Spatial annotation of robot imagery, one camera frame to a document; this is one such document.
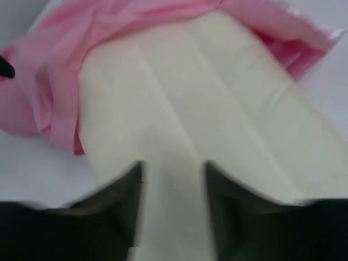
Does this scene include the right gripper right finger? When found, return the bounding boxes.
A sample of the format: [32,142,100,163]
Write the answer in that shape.
[204,161,347,260]

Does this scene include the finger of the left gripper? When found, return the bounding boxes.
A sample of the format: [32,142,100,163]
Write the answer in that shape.
[0,56,15,79]

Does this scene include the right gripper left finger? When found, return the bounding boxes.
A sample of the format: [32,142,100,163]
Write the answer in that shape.
[1,161,145,260]

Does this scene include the pink floral pillowcase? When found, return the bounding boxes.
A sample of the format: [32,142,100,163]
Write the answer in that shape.
[1,1,344,155]

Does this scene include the cream quilted pillow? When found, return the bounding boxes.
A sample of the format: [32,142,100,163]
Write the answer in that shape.
[79,11,347,260]

